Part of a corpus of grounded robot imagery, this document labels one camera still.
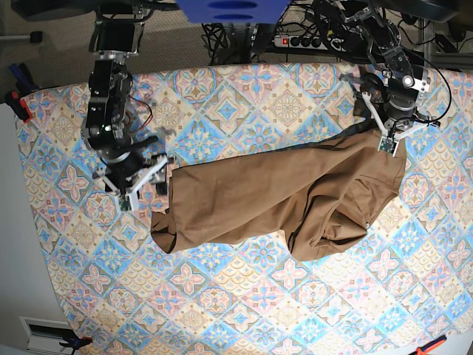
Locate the blue black clamp bottom left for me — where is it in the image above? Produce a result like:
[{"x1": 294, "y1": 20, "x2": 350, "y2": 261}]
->
[{"x1": 59, "y1": 336, "x2": 93, "y2": 351}]

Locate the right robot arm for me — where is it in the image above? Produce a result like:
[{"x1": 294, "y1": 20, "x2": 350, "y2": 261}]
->
[{"x1": 81, "y1": 1, "x2": 179, "y2": 197}]

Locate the blue clamp upper left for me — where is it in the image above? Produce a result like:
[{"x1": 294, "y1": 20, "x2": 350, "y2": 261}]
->
[{"x1": 8, "y1": 63, "x2": 40, "y2": 95}]

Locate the patterned tablecloth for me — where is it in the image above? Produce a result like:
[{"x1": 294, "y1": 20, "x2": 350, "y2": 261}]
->
[{"x1": 16, "y1": 64, "x2": 472, "y2": 354}]

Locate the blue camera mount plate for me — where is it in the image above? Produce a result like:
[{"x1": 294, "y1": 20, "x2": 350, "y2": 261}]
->
[{"x1": 176, "y1": 0, "x2": 290, "y2": 24}]

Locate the orange clamp bottom right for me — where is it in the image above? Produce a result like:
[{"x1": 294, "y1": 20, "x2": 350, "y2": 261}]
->
[{"x1": 415, "y1": 335, "x2": 447, "y2": 355}]

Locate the white power strip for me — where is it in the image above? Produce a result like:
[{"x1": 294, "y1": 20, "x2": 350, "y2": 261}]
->
[{"x1": 273, "y1": 35, "x2": 327, "y2": 50}]

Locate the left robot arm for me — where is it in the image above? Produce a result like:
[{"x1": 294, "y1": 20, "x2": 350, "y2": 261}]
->
[{"x1": 311, "y1": 1, "x2": 440, "y2": 132}]

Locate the red black clamp left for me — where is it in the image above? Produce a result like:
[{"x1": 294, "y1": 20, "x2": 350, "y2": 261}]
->
[{"x1": 4, "y1": 91, "x2": 32, "y2": 123}]

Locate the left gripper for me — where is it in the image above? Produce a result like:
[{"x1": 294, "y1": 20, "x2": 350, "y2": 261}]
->
[{"x1": 339, "y1": 72, "x2": 440, "y2": 129}]

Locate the white floor vent box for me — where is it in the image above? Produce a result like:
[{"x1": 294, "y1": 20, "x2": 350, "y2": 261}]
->
[{"x1": 19, "y1": 316, "x2": 74, "y2": 354}]

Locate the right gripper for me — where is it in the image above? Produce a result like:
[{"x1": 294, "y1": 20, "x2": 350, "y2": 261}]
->
[{"x1": 92, "y1": 135, "x2": 174, "y2": 196}]

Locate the brown t-shirt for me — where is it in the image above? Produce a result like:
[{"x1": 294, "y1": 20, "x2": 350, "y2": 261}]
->
[{"x1": 150, "y1": 129, "x2": 406, "y2": 261}]

